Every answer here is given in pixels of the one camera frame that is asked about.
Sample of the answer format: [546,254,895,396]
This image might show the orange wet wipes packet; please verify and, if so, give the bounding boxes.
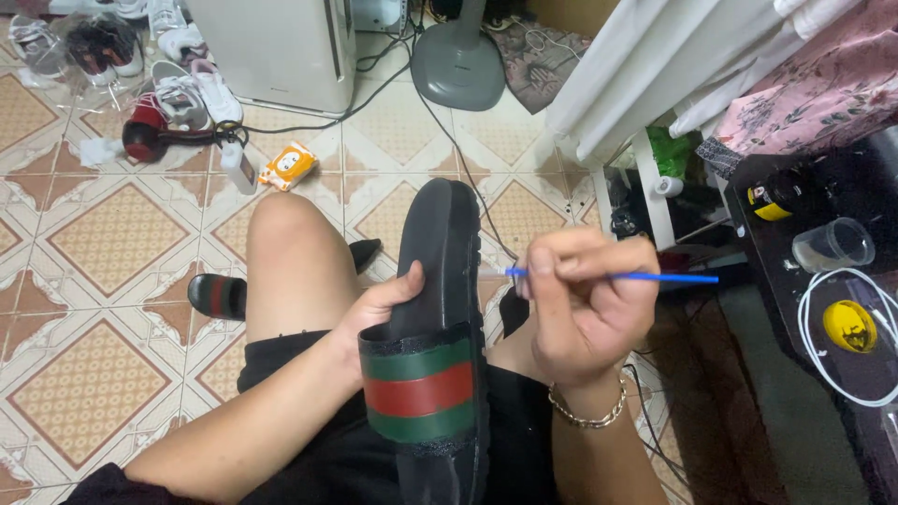
[257,141,319,192]

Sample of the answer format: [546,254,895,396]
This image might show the blue handled paintbrush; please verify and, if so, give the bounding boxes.
[480,267,720,285]

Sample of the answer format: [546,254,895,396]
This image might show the black slide sandal striped strap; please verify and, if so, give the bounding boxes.
[187,274,248,321]
[358,177,492,505]

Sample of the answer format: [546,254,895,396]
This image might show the person's right hand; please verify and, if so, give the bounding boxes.
[515,225,661,390]

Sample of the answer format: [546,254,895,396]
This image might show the patterned floor mat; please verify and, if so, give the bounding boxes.
[489,17,594,116]

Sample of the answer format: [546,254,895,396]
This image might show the white air purifier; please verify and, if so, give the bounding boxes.
[186,0,356,118]

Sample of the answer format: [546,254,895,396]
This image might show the gold chain bracelet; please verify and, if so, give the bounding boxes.
[547,377,628,429]

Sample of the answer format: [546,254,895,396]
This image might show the red hair dryer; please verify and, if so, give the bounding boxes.
[121,94,243,164]

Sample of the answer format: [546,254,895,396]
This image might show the black power cable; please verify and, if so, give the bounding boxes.
[239,0,520,262]

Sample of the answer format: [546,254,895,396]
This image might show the heap of sneakers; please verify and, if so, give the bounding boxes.
[7,0,244,132]

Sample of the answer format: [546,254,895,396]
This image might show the grey fan base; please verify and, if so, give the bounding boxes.
[410,0,507,112]

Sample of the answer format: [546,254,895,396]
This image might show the white cable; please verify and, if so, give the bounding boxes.
[797,268,898,408]

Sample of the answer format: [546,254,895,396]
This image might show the clear plastic cup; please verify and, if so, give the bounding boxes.
[792,216,876,274]

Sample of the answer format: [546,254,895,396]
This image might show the white curtain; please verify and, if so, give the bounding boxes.
[546,0,864,168]

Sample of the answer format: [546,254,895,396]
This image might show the white spray bottle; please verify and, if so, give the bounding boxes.
[220,140,259,196]

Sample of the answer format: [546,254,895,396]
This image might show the person's legs in black shorts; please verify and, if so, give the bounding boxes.
[63,192,562,505]

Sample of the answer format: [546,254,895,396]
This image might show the pink floral bedding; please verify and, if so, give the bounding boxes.
[695,0,898,180]

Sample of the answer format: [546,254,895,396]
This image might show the yellow paint lid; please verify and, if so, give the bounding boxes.
[822,299,878,354]

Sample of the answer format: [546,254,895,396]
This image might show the crumpled white tissue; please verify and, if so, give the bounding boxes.
[79,137,126,168]

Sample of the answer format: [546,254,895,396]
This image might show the person's left hand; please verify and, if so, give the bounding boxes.
[327,260,426,380]

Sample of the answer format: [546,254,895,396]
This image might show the black side table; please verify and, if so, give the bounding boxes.
[724,126,898,505]

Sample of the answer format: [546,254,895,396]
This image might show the white shelf rack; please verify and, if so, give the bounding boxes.
[591,112,745,253]

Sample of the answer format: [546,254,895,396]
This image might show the black paint bottle yellow label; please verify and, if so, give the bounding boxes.
[746,168,815,223]

